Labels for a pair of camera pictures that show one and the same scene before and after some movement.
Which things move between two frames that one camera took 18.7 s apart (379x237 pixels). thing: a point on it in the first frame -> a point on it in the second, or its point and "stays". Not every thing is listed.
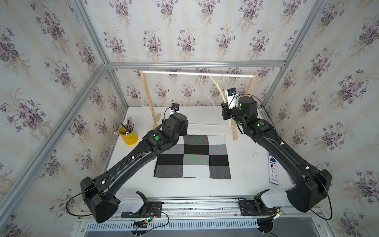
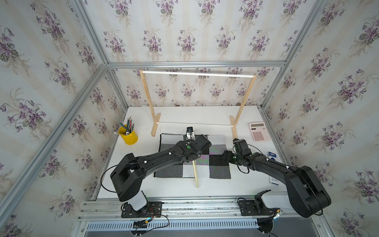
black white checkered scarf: [195, 156] stays
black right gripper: [225, 109] -> [228, 157]
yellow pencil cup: [131, 138] stays
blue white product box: [273, 169] stays
